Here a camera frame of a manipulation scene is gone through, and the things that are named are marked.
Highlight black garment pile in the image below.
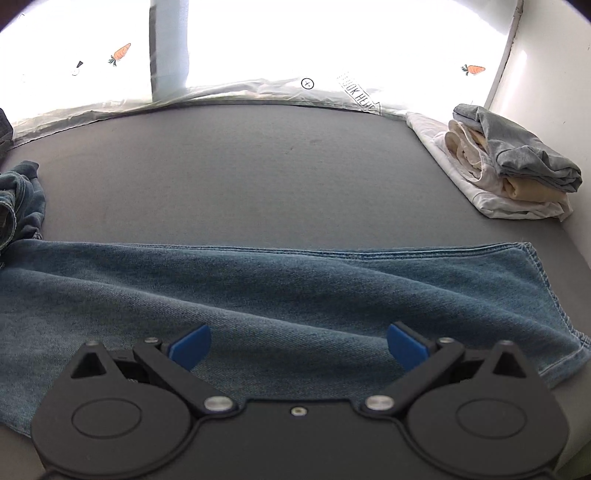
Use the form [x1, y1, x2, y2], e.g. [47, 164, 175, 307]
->
[0, 109, 14, 157]

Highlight white printed storage bag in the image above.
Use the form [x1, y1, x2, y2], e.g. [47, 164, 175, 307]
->
[1, 1, 517, 137]

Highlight blue denim jeans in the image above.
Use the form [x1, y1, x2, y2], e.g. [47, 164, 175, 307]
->
[1, 161, 590, 435]

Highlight folded white garment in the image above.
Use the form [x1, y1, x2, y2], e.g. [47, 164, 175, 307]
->
[406, 113, 573, 221]

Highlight folded beige garment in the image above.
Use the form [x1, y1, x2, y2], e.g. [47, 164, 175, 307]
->
[444, 120, 567, 203]

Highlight folded grey garment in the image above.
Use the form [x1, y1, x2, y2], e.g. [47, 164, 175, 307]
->
[453, 104, 583, 194]

